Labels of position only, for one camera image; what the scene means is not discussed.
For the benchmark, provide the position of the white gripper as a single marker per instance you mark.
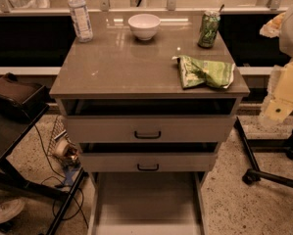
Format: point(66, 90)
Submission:
point(292, 33)

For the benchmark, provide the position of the green jalapeno chip bag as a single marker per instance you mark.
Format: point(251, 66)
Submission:
point(194, 72)

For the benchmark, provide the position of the clear blue plastic bottle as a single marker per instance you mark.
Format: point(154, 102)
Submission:
point(81, 20)

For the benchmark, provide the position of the green soda can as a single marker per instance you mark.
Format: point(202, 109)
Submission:
point(209, 29)

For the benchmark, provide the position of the black office chair base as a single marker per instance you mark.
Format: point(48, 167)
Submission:
point(266, 197)

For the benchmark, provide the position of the grey drawer cabinet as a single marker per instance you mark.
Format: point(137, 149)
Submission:
point(117, 75)

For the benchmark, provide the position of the white ceramic bowl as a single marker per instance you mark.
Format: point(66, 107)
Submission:
point(144, 26)

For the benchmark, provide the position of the upper grey drawer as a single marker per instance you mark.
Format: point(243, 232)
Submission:
point(150, 129)

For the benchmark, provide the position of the bottom open grey drawer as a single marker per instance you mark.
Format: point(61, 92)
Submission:
point(147, 203)

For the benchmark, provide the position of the lower grey drawer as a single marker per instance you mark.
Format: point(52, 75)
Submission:
point(146, 162)

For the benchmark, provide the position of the white shoe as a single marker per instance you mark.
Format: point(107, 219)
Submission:
point(10, 209)

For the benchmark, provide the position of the wire basket with clutter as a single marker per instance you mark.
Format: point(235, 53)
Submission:
point(61, 148)

